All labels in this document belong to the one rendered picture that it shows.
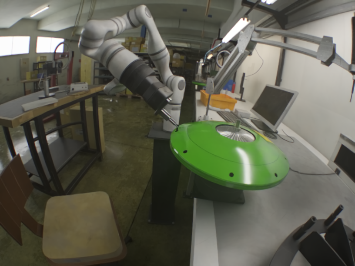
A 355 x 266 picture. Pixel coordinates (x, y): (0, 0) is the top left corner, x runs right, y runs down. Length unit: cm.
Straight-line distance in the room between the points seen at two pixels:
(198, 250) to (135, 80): 38
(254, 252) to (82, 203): 72
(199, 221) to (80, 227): 52
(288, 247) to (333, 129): 103
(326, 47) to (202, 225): 61
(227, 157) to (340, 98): 109
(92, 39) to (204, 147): 38
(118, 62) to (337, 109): 126
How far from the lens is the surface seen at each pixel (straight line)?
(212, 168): 26
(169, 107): 86
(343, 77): 129
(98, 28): 43
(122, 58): 37
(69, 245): 71
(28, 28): 1011
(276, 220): 46
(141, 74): 34
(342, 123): 121
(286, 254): 32
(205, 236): 35
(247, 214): 43
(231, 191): 39
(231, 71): 83
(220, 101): 145
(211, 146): 30
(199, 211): 39
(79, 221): 75
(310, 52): 59
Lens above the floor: 121
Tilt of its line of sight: 23 degrees down
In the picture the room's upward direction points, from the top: 7 degrees clockwise
